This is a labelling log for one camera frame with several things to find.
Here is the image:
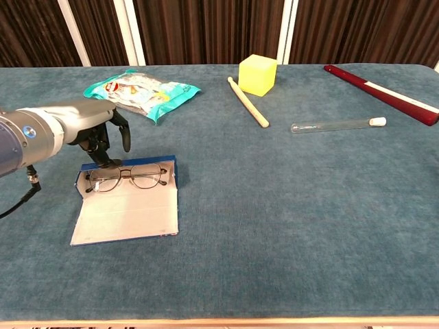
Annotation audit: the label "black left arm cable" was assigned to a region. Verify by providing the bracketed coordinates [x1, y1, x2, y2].
[0, 164, 43, 220]

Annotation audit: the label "wooden drumstick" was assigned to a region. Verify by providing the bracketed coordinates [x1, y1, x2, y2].
[227, 76, 270, 129]

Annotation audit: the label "glass test tube white stopper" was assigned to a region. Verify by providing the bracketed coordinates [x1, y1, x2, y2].
[290, 117, 388, 135]

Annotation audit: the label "thin white frame post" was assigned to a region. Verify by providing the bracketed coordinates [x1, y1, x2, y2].
[57, 0, 92, 67]

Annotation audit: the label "teal snack bag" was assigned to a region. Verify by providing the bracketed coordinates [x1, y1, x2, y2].
[83, 69, 202, 125]

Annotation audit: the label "teal table cloth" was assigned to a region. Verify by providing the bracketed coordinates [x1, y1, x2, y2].
[0, 63, 439, 322]

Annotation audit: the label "blue glasses case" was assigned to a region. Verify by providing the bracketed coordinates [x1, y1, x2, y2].
[70, 155, 180, 247]

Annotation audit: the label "thin-framed eyeglasses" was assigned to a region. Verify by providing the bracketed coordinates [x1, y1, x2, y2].
[84, 163, 169, 193]

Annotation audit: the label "dark brown pleated curtain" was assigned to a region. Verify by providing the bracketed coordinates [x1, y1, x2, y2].
[0, 0, 439, 68]

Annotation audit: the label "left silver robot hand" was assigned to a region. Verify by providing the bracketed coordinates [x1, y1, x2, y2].
[58, 99, 132, 169]

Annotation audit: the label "yellow cube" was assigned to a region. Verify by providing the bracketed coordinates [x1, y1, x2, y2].
[238, 53, 278, 97]

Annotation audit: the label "wide white frame post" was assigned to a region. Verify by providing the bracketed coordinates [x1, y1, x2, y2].
[112, 0, 147, 66]

